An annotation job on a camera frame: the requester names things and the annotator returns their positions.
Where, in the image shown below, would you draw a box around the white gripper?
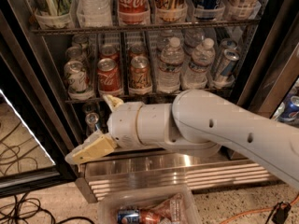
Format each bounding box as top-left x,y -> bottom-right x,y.
64,94 -> 143,165

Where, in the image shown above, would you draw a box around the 7up can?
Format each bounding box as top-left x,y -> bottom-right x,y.
65,46 -> 87,63
64,61 -> 90,93
72,35 -> 91,55

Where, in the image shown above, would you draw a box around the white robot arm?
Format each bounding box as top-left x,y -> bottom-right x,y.
65,90 -> 299,189

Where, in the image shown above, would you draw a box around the bottom shelf blue silver can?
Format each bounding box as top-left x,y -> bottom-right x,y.
85,112 -> 101,133

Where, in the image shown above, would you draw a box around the front red coca-cola can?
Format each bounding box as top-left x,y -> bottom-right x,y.
97,58 -> 121,92

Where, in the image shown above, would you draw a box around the red coca-cola can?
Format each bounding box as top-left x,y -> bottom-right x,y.
99,44 -> 120,63
97,58 -> 121,92

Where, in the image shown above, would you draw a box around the front orange soda can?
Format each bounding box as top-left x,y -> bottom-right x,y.
130,56 -> 151,89

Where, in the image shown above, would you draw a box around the orange soda can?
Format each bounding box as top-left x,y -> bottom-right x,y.
130,56 -> 151,89
129,44 -> 148,59

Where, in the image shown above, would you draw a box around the steel fridge base grille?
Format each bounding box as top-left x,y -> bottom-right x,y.
75,149 -> 277,203

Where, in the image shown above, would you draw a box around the rear red coca-cola can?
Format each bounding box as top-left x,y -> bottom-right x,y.
99,44 -> 120,63

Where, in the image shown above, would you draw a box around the open glass fridge door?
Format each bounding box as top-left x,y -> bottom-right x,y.
0,56 -> 76,198

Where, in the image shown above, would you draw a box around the rear orange soda can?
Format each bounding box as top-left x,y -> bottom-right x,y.
129,44 -> 148,59

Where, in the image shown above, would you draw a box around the pepsi can in bin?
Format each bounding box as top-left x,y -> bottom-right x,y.
117,208 -> 141,224

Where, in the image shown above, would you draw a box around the top shelf clear water bottle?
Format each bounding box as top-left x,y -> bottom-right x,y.
79,0 -> 112,27

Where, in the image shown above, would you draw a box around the top shelf coca-cola bottle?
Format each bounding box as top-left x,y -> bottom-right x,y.
118,0 -> 146,24

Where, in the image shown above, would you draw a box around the front slim silver blue can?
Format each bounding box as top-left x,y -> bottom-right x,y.
213,49 -> 240,82

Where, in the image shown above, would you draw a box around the slim silver blue can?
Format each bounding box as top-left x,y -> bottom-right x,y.
217,38 -> 237,56
213,49 -> 240,82

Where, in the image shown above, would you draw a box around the top shelf green can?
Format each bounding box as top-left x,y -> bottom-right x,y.
27,0 -> 75,17

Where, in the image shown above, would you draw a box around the top shelf orange can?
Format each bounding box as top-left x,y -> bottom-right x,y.
154,0 -> 185,22

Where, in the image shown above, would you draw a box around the rear slim silver blue can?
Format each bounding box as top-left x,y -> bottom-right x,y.
217,38 -> 237,56

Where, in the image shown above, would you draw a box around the pepsi can behind right door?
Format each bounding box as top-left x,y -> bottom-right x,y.
279,95 -> 299,122

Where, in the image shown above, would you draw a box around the front left water bottle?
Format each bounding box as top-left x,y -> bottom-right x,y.
158,37 -> 184,93

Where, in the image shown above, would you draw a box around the rear left water bottle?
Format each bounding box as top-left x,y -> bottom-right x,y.
156,30 -> 174,56

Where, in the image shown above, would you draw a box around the front right water bottle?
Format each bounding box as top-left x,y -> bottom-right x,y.
181,38 -> 215,90

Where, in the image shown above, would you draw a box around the clear plastic bin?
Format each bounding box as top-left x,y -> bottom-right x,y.
98,185 -> 202,224

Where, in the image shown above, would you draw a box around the plastic bottle in bin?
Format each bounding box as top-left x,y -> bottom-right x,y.
140,193 -> 188,224

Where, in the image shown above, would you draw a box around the rear right water bottle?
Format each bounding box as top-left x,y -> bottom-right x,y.
184,28 -> 205,55

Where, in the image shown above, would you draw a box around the black power plug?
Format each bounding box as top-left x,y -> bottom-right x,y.
272,203 -> 292,224

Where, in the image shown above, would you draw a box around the middle wire shelf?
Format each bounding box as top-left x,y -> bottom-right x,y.
64,87 -> 235,105

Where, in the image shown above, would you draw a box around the wire shelf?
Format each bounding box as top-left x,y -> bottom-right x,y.
30,19 -> 260,35
64,87 -> 235,105

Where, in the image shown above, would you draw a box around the black floor cables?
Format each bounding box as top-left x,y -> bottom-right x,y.
0,192 -> 95,224

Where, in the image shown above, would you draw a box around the orange extension cable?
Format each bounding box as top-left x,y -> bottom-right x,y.
218,191 -> 299,224

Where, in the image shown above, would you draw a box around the upper wire shelf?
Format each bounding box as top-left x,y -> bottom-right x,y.
30,19 -> 260,35

